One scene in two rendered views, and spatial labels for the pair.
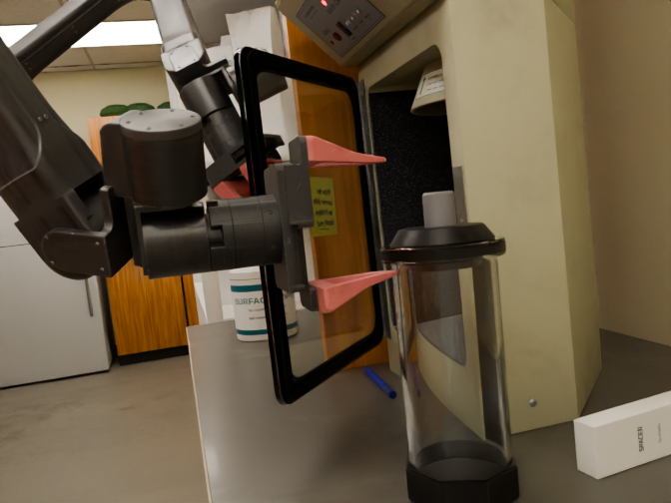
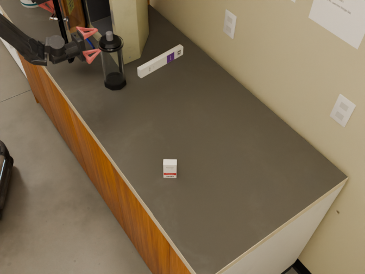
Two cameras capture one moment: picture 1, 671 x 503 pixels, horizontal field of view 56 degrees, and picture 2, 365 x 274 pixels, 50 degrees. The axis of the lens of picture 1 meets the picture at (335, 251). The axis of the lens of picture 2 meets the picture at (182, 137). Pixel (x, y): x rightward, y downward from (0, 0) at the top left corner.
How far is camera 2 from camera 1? 1.24 m
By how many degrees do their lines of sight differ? 50
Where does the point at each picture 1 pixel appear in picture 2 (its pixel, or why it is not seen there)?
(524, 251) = (127, 26)
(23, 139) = (27, 48)
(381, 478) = (98, 80)
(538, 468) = (130, 75)
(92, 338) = not seen: outside the picture
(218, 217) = (67, 52)
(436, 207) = (109, 37)
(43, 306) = not seen: outside the picture
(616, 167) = not seen: outside the picture
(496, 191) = (121, 15)
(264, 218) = (75, 50)
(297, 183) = (82, 44)
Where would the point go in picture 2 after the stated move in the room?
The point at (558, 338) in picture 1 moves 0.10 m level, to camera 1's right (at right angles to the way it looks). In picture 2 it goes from (136, 43) to (156, 38)
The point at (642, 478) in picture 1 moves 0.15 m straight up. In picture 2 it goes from (149, 77) to (147, 51)
